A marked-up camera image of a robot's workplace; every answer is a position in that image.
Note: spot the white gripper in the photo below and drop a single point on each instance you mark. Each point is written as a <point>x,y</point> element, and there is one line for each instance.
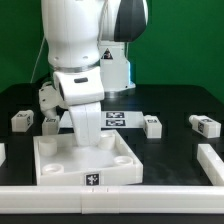
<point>82,93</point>

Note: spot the white square table top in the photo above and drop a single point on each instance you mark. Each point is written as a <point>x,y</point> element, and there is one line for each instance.
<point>59,161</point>

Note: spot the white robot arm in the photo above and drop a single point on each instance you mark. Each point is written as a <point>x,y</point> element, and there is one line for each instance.
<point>86,41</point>

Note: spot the white marker sheet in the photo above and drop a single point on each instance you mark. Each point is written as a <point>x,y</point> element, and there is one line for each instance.
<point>122,119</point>

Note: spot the white U-shaped obstacle fence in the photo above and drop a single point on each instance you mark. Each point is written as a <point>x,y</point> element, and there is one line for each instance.
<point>111,199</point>

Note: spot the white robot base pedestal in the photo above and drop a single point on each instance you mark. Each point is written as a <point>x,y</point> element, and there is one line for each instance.
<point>115,69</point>

